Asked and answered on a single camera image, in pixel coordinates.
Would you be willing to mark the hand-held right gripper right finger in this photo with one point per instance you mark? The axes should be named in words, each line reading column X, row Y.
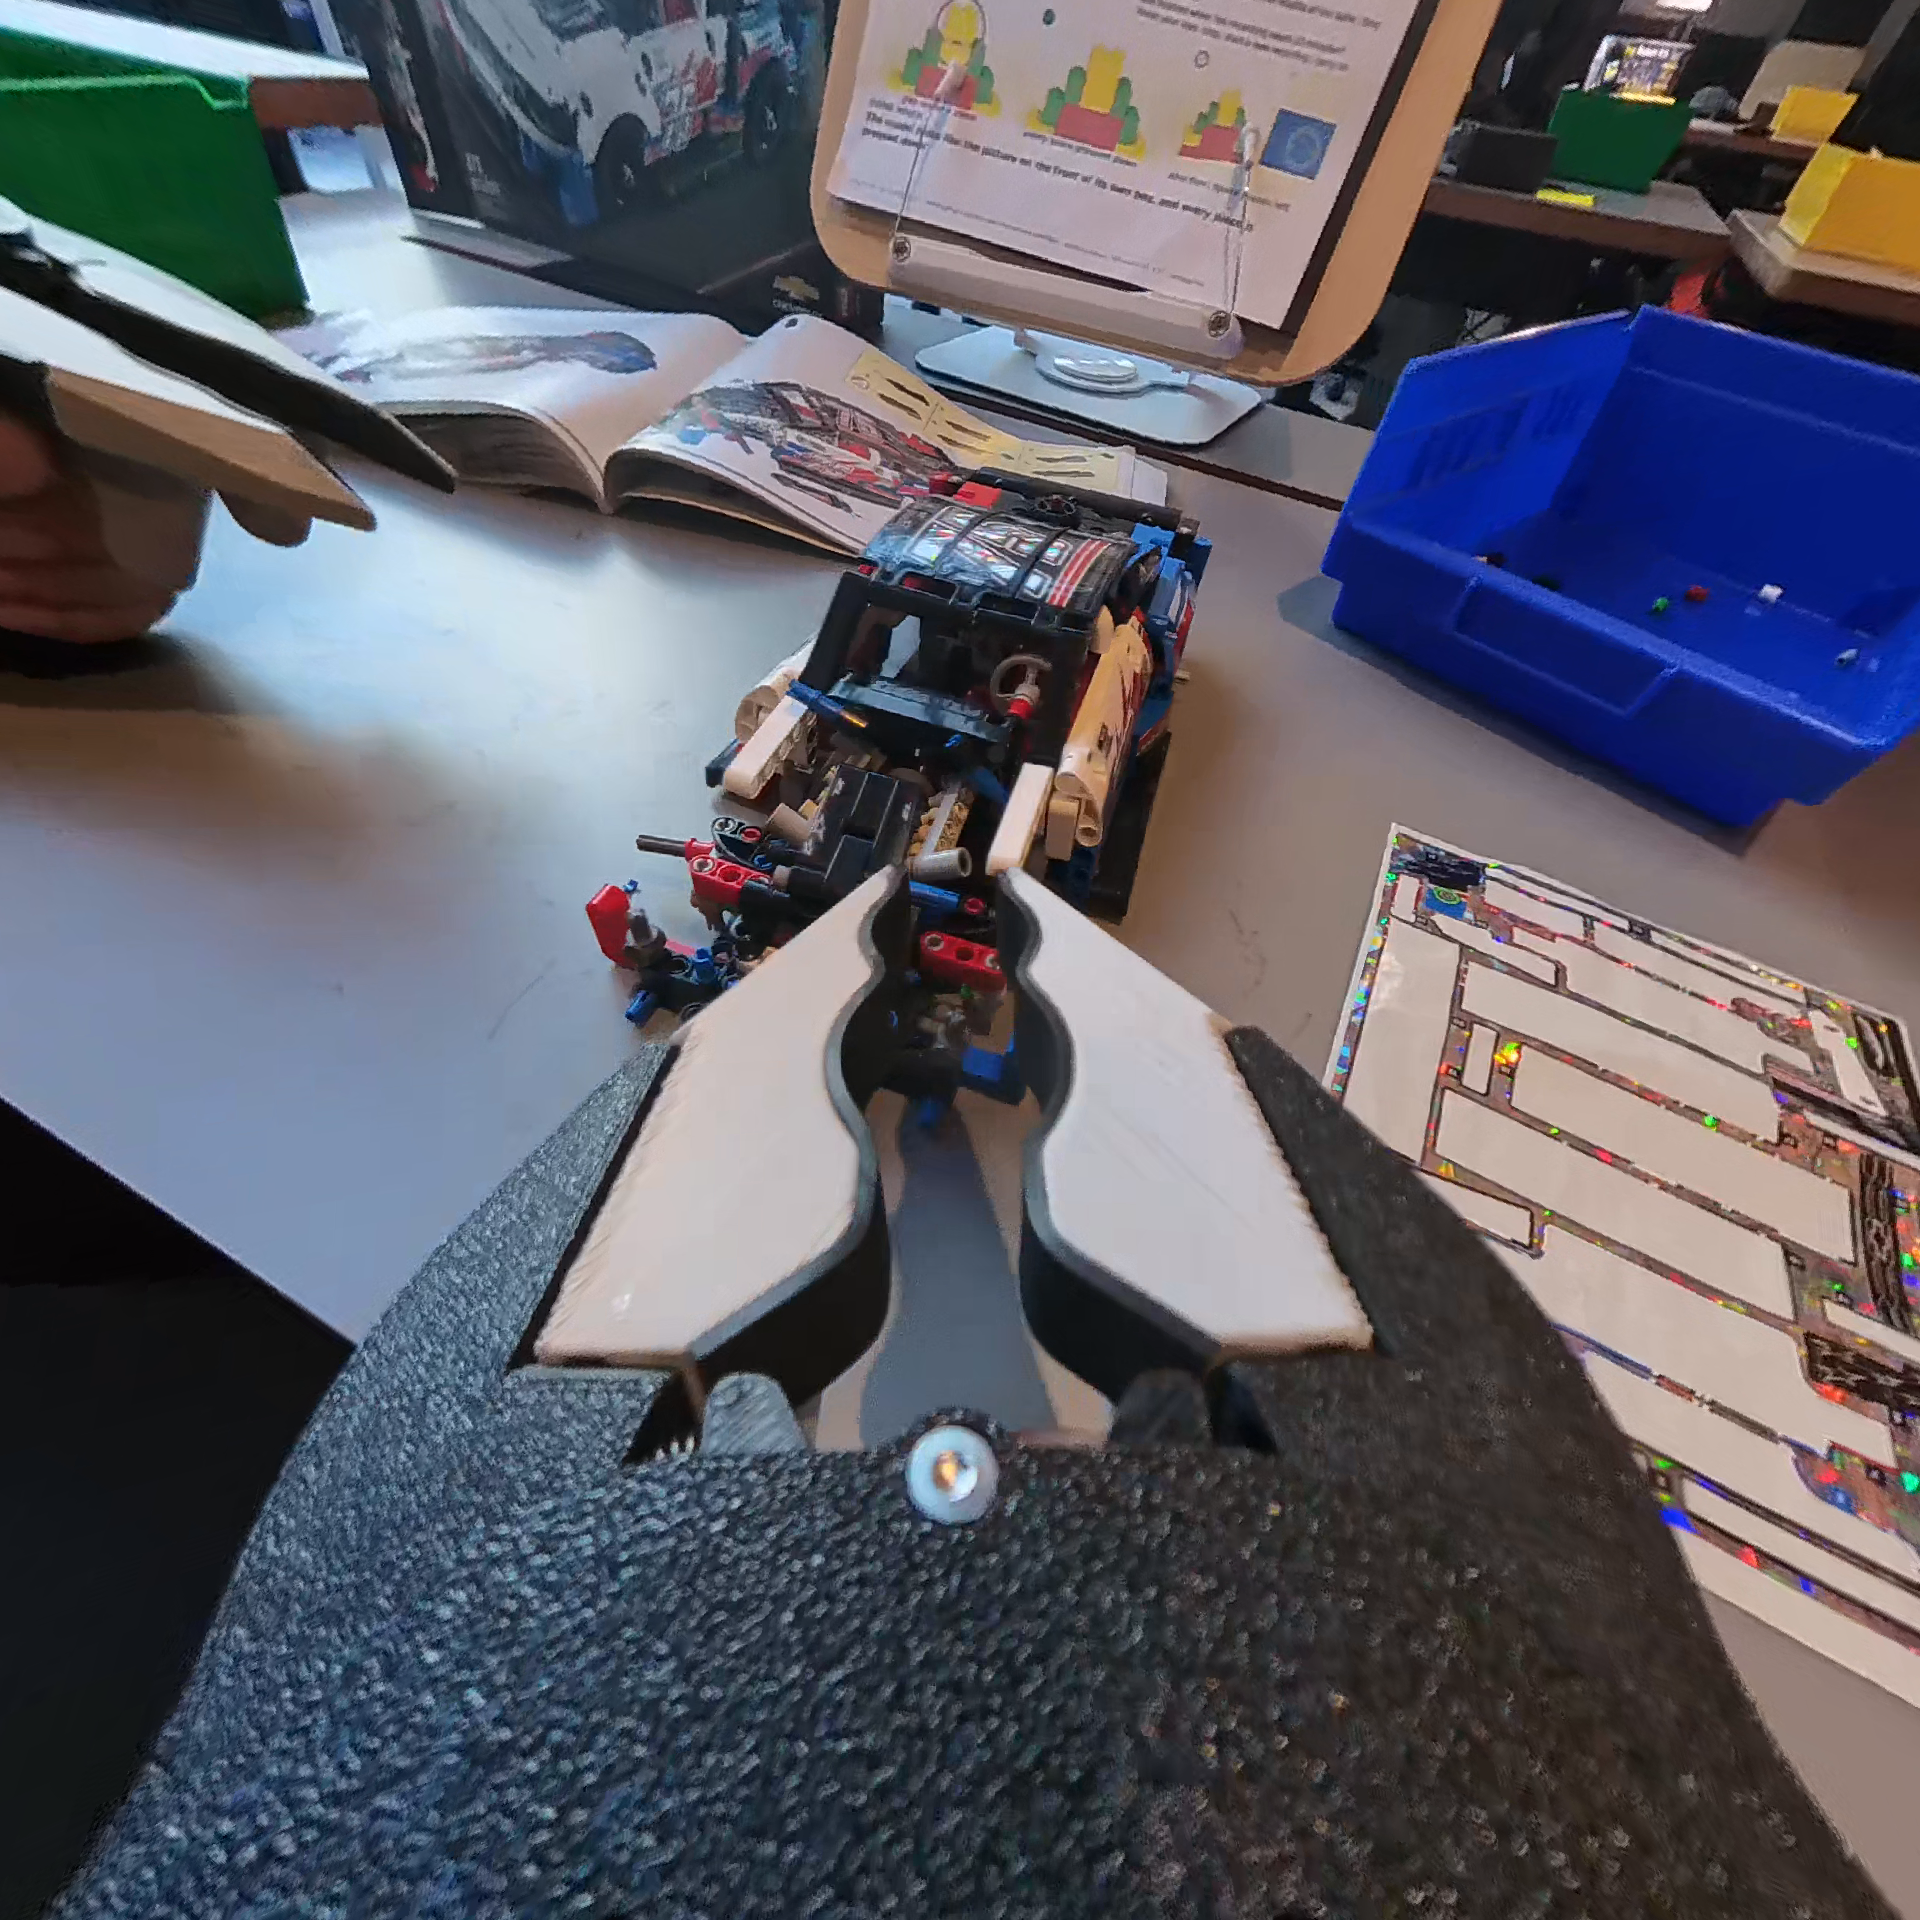
column 1200, row 1172

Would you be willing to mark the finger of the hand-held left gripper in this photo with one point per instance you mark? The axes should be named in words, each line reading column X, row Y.
column 166, row 429
column 224, row 370

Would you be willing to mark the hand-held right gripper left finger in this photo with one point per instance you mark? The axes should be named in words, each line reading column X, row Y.
column 704, row 1185

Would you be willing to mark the instruction booklet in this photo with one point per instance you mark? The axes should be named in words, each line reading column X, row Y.
column 494, row 359

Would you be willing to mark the black brick hood piece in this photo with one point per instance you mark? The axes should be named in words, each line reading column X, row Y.
column 863, row 819

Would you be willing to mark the toy brick race car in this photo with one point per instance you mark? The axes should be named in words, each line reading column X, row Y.
column 1021, row 557

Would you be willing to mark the person's left hand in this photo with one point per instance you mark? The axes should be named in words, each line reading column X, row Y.
column 91, row 571

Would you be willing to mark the green plastic bin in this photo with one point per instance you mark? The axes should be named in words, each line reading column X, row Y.
column 119, row 181
column 1621, row 142

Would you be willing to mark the red angled brick piece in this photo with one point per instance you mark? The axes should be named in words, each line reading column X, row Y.
column 613, row 918

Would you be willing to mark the holographic sticker sheet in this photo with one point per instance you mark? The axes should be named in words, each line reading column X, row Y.
column 1621, row 1079

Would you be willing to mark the black toy car set box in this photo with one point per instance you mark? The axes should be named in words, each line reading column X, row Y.
column 599, row 91

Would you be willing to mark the blue plastic bin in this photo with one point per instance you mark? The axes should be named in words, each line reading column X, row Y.
column 1500, row 676

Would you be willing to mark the wooden document stand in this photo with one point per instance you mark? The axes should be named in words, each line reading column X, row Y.
column 1349, row 323

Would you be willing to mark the large yellow plastic bin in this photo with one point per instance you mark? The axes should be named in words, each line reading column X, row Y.
column 1862, row 211

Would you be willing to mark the small yellow plastic bin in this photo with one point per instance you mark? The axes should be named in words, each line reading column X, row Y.
column 1816, row 114

